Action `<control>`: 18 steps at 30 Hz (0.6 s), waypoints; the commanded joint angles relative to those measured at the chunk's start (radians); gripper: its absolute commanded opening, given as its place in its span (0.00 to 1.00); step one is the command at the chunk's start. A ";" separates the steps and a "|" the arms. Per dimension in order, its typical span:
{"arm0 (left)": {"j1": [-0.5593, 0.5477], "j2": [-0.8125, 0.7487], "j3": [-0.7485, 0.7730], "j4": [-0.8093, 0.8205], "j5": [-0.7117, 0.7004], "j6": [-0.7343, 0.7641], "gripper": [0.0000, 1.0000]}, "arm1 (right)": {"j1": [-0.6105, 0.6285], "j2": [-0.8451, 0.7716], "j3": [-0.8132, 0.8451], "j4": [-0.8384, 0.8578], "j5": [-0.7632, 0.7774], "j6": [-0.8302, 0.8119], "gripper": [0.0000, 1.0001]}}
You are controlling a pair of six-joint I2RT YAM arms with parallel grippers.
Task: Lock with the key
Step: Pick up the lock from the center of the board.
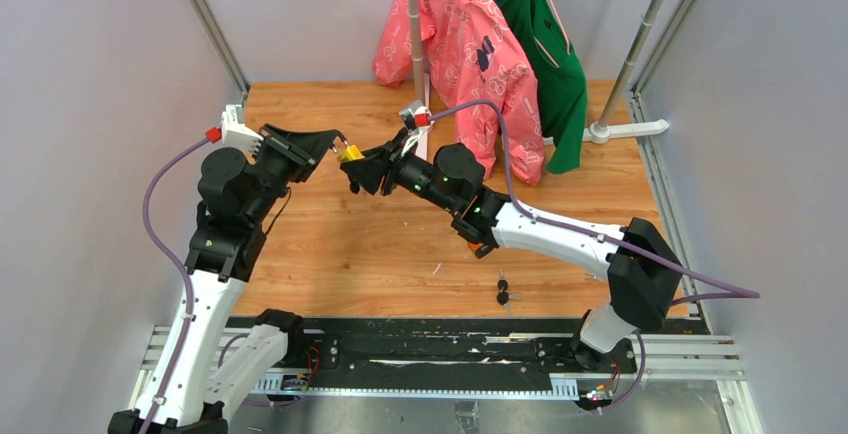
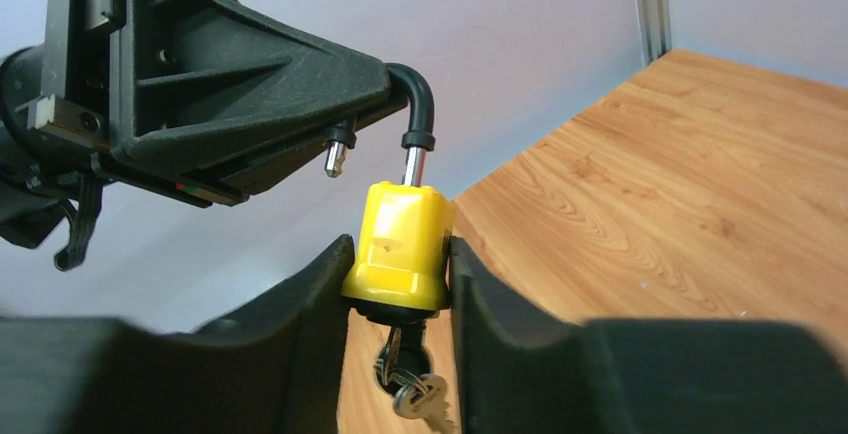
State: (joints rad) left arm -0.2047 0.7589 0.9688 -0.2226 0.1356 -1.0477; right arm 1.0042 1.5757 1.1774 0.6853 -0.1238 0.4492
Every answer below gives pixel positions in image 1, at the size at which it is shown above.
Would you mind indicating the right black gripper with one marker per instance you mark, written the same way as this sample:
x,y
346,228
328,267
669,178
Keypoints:
x,y
370,171

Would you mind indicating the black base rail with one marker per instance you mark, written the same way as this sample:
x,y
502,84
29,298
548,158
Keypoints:
x,y
500,358

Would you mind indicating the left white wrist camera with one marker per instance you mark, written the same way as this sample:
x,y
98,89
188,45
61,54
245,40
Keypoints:
x,y
235,133

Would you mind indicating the green shirt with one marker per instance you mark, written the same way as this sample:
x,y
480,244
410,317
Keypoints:
x,y
562,92

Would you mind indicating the pink patterned jacket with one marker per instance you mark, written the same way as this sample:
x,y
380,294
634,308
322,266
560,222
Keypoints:
x,y
473,54

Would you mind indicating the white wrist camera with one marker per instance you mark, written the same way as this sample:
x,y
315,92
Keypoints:
x,y
235,133
416,121

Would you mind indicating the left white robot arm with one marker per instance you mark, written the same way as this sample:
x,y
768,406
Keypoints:
x,y
239,185

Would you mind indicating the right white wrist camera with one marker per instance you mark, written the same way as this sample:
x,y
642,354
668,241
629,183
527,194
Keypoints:
x,y
416,121

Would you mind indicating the orange padlock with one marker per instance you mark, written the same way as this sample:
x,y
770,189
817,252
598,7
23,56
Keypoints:
x,y
481,250

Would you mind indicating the yellow padlock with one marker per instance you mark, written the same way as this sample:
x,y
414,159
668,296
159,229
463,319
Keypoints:
x,y
344,150

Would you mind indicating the white clothes rack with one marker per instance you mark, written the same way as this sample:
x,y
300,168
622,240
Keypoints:
x,y
600,131

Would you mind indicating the black orange-lock keys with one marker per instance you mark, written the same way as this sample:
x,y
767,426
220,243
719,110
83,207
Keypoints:
x,y
503,297

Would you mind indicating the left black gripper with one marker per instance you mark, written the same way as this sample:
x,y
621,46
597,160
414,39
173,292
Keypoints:
x,y
303,150

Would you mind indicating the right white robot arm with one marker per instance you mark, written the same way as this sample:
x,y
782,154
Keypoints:
x,y
634,260

